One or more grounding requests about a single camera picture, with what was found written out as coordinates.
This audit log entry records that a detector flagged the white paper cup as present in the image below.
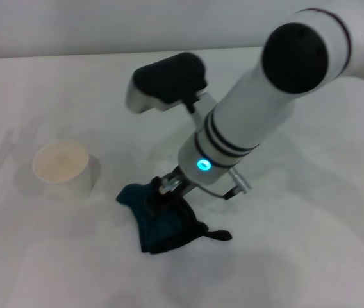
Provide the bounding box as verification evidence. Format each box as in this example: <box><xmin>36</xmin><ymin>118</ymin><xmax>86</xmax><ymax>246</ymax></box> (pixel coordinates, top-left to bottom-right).
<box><xmin>31</xmin><ymin>138</ymin><xmax>94</xmax><ymax>201</ymax></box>

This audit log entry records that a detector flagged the thin black cable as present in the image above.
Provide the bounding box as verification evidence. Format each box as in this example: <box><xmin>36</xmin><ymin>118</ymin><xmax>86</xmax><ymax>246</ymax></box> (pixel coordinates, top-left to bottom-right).
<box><xmin>197</xmin><ymin>184</ymin><xmax>234</xmax><ymax>200</ymax></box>

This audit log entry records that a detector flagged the silver metal clamp fitting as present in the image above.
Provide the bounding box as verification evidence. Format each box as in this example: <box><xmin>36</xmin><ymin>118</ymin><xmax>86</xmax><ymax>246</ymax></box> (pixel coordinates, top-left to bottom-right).
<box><xmin>158</xmin><ymin>173</ymin><xmax>183</xmax><ymax>196</ymax></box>

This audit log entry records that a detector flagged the blue rag with black trim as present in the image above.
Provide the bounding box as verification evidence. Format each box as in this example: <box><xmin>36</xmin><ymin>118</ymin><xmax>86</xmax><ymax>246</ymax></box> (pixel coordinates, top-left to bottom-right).
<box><xmin>115</xmin><ymin>179</ymin><xmax>233</xmax><ymax>257</ymax></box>

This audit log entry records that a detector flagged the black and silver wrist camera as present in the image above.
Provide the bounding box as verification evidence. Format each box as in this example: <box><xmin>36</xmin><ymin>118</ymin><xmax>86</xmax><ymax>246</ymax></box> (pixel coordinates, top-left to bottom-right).
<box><xmin>124</xmin><ymin>51</ymin><xmax>209</xmax><ymax>114</ymax></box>

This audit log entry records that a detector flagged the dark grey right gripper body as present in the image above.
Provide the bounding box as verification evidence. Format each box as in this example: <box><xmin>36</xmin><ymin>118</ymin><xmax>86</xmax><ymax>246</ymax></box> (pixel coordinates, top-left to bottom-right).
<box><xmin>168</xmin><ymin>165</ymin><xmax>202</xmax><ymax>197</ymax></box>

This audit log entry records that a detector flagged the silver cylindrical connector plug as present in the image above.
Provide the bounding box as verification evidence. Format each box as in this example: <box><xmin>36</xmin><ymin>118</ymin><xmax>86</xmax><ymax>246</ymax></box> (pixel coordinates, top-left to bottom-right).
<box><xmin>227</xmin><ymin>167</ymin><xmax>254</xmax><ymax>194</ymax></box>

